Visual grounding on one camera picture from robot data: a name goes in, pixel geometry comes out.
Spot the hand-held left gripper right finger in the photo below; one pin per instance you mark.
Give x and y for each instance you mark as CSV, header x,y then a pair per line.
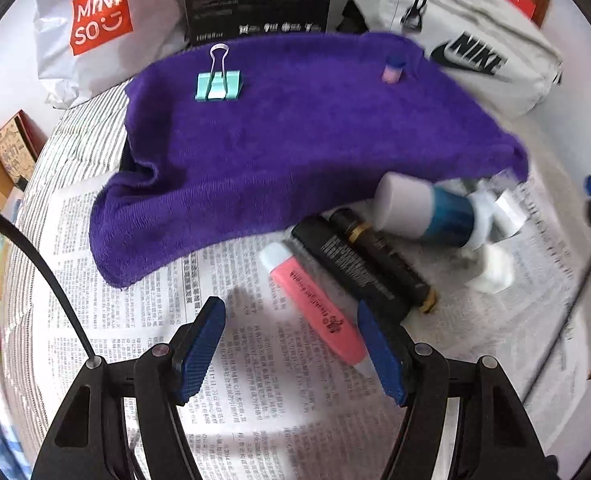
x,y
383,355

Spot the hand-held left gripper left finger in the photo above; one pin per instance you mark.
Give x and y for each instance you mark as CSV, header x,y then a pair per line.
x,y
203,355

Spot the pink highlighter pen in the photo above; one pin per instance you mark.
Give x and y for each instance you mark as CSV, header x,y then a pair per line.
x,y
310,305

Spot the white cylindrical cap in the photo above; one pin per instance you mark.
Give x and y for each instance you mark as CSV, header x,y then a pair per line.
x,y
509,212

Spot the black and gold bottle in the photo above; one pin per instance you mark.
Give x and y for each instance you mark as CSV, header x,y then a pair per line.
x,y
385,260

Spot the black tube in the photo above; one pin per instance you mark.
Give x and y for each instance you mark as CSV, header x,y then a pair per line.
x,y
335,260

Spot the translucent white small bottle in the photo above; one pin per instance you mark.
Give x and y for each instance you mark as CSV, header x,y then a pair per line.
x,y
483,210

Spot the white plug adapter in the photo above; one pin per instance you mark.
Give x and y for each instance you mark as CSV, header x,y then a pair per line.
x,y
493,270

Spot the teal and white bottle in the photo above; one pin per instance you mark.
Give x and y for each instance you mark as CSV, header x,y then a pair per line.
x,y
440,215

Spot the newspaper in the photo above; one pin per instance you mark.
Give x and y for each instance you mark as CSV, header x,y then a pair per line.
x,y
275,385

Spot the light grey waist bag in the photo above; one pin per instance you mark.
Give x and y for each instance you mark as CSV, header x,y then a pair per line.
x,y
475,25

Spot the purple towel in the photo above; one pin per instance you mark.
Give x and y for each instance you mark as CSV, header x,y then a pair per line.
x,y
275,150

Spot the pink stick with blue cap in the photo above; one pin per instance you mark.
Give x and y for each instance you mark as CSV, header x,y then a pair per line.
x,y
393,74

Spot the teal binder clip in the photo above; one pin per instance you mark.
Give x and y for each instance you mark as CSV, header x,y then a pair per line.
x,y
220,85

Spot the patterned cardboard box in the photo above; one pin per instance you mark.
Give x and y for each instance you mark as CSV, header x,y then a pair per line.
x,y
17,147

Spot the white shopping bag orange logo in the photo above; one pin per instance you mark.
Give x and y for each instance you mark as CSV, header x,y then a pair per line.
x,y
100,15

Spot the black headphone box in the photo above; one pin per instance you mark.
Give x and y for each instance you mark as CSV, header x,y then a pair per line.
x,y
255,0

